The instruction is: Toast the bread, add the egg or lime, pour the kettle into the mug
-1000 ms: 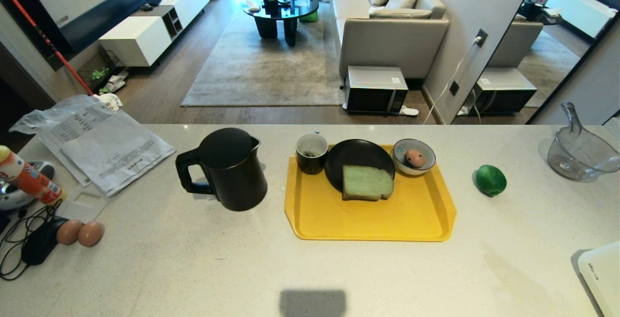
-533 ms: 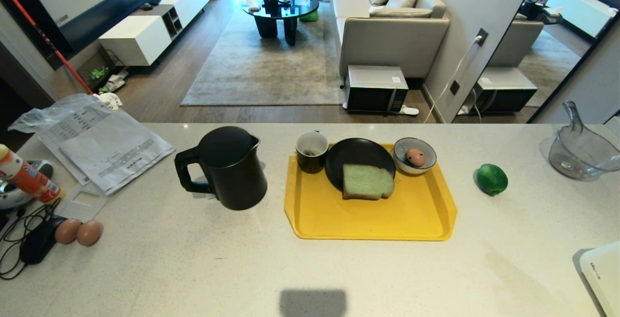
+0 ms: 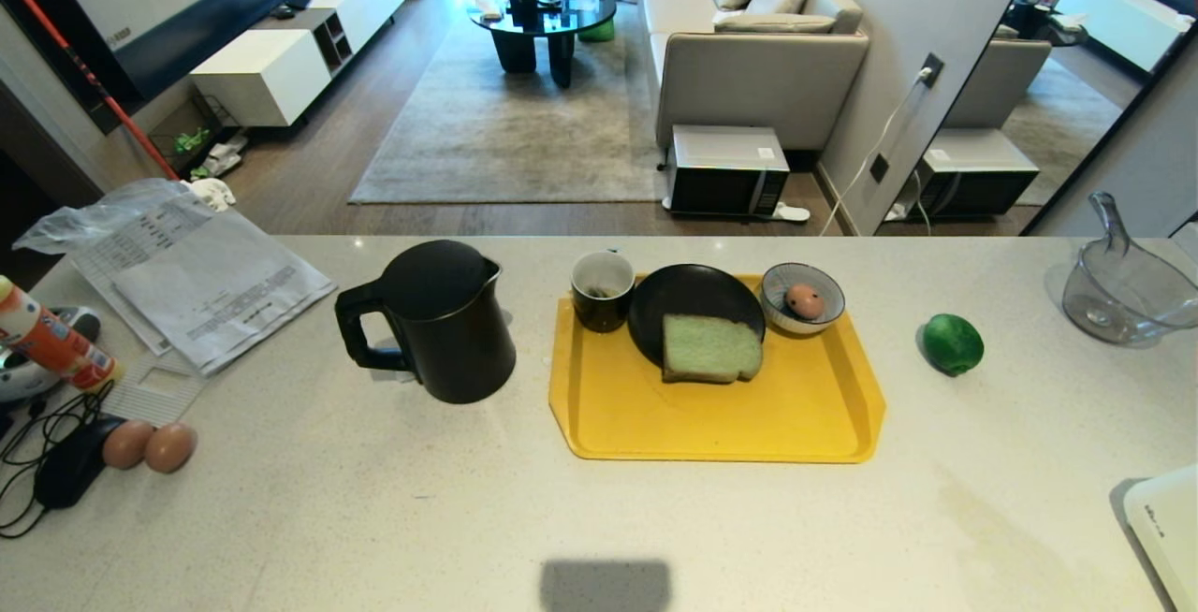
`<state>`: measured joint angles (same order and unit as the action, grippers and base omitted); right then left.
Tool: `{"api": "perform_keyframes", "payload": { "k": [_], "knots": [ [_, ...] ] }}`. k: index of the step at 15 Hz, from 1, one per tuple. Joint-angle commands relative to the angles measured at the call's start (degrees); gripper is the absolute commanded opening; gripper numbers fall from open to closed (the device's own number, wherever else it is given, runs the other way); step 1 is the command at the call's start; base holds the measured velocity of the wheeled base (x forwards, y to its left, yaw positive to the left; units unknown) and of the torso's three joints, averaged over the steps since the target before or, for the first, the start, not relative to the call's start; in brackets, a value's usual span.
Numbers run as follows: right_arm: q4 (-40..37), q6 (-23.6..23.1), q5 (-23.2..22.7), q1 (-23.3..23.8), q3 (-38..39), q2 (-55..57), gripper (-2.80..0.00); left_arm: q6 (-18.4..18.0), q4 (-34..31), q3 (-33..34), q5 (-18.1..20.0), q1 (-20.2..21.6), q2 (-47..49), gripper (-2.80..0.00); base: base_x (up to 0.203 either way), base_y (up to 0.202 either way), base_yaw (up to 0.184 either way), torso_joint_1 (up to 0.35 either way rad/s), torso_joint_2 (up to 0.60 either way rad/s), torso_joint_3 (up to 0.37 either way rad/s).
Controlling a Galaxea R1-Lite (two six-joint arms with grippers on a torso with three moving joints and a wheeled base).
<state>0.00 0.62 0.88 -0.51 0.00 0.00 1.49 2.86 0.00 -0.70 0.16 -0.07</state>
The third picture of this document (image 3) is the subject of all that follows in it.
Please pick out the dark ceramic mug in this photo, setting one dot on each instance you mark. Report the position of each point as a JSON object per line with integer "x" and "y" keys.
{"x": 602, "y": 303}

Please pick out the green bread slice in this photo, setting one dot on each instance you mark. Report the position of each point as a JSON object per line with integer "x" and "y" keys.
{"x": 709, "y": 350}

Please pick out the black electric kettle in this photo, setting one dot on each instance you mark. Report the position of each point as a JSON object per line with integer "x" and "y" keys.
{"x": 449, "y": 331}

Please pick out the brown egg with spots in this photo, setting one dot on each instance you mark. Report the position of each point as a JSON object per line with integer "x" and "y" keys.
{"x": 805, "y": 300}

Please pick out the green lime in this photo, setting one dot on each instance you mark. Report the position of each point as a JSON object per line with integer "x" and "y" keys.
{"x": 953, "y": 342}

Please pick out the black round plate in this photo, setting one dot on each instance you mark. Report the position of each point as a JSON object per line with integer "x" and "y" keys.
{"x": 683, "y": 298}

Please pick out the microwave oven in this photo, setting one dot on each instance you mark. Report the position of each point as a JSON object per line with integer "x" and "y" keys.
{"x": 725, "y": 172}

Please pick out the grey area rug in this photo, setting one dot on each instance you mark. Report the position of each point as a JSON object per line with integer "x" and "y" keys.
{"x": 505, "y": 125}

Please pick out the yellow plastic tray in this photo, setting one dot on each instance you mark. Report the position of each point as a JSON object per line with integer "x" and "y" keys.
{"x": 730, "y": 406}

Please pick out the small patterned bowl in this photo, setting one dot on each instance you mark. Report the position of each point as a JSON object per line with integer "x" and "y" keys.
{"x": 781, "y": 308}

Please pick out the white slipper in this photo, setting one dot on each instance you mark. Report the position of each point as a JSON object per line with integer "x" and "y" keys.
{"x": 791, "y": 212}

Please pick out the black coffee table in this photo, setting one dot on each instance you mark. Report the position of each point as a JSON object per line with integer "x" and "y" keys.
{"x": 543, "y": 27}

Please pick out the beige sofa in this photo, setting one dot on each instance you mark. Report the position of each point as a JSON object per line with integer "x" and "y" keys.
{"x": 749, "y": 69}

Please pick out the printed paper sheets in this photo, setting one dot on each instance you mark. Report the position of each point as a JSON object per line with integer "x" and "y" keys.
{"x": 215, "y": 294}

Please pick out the white tv cabinet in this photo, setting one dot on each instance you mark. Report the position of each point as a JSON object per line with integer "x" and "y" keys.
{"x": 281, "y": 55}

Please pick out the white plastic grid piece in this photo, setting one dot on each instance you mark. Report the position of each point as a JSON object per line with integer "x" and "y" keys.
{"x": 159, "y": 392}

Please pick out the clear plastic bag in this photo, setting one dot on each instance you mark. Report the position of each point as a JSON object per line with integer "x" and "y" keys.
{"x": 84, "y": 214}

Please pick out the orange and white bottle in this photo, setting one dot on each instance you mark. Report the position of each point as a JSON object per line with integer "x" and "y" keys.
{"x": 51, "y": 341}

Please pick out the black power adapter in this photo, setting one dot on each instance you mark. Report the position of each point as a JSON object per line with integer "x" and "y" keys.
{"x": 70, "y": 467}

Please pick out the white appliance corner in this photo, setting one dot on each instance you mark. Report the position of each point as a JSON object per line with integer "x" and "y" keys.
{"x": 1170, "y": 523}

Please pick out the wall mirror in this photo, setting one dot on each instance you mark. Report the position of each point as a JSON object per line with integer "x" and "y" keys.
{"x": 1039, "y": 79}

